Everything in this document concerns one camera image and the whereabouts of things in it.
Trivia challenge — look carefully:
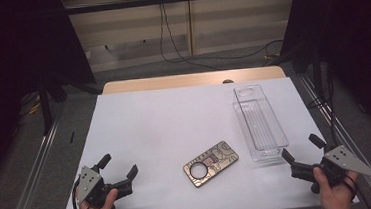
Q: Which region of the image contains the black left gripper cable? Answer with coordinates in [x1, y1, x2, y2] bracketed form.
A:
[70, 177, 92, 209]

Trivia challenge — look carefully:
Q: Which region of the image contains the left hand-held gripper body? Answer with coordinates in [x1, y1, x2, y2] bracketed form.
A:
[73, 161, 135, 209]

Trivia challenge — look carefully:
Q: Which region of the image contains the wooden table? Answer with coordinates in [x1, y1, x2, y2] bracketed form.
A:
[100, 65, 287, 95]

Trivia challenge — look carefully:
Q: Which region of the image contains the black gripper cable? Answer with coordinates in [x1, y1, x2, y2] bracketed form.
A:
[70, 177, 92, 209]
[340, 172, 360, 202]

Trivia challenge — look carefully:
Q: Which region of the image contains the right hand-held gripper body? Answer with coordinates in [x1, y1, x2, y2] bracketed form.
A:
[289, 142, 371, 191]

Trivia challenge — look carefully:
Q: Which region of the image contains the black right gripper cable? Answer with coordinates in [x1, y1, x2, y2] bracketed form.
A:
[340, 172, 360, 202]

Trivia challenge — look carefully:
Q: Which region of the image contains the gold patterned card with ring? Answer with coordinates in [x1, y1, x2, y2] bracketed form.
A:
[181, 139, 242, 190]

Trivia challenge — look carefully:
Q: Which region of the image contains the black wall cable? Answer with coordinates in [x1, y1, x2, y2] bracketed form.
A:
[156, 0, 222, 76]
[161, 0, 286, 66]

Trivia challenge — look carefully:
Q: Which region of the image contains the clear plastic bin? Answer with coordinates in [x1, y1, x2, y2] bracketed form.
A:
[231, 82, 291, 165]

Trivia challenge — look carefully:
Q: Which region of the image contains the black curtain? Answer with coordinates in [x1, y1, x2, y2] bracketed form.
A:
[0, 0, 104, 191]
[277, 0, 371, 154]

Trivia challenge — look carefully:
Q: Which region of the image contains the person's right hand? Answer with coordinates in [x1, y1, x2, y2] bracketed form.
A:
[312, 163, 362, 209]

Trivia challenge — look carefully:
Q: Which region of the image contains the white table board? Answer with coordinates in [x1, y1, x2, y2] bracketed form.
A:
[50, 72, 360, 209]

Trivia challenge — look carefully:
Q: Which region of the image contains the yellow cable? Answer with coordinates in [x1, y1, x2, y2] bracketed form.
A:
[25, 100, 44, 117]

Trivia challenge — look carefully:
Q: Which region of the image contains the black metal stand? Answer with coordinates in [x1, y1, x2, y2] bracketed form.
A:
[35, 73, 73, 137]

